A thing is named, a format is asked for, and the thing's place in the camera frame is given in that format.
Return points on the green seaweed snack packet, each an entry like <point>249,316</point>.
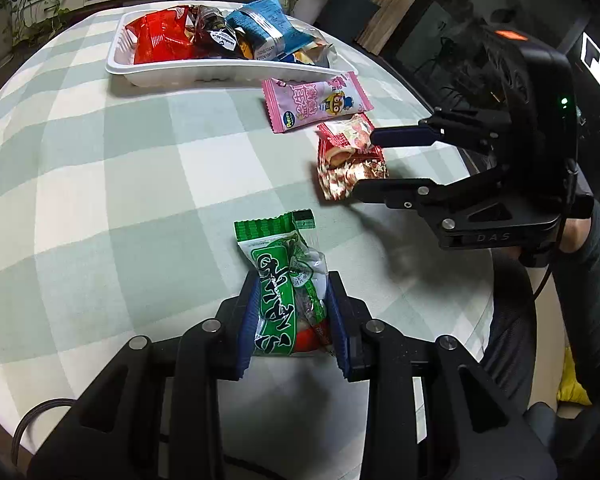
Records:
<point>291,315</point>

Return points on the red patterned candy packet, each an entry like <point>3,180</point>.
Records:
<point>345,155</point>

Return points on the dark sleeved forearm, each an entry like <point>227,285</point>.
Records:
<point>509,357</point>

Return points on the pink cartoon snack packet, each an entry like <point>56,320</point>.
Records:
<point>292,106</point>

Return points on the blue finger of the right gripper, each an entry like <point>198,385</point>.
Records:
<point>404,137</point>

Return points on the blue yellow cake packet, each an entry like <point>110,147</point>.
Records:
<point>312,57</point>

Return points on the light blue snack bag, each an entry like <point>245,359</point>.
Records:
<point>267,28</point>

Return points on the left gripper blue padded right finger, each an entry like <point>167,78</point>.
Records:
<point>337,303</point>

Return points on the dark blue pot plant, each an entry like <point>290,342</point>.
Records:
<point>360,0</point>

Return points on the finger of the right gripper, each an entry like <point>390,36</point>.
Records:
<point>393,192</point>

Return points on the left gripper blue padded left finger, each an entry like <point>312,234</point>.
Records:
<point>248,304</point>

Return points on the grey white snack packet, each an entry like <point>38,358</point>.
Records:
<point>320,42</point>

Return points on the black sesame snack bag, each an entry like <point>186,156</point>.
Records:
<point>212,36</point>

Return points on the red snack packet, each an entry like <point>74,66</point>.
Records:
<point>163,36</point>

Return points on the white plastic tray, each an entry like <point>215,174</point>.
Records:
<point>181,73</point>

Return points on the green white checkered tablecloth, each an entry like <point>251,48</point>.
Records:
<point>117,214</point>

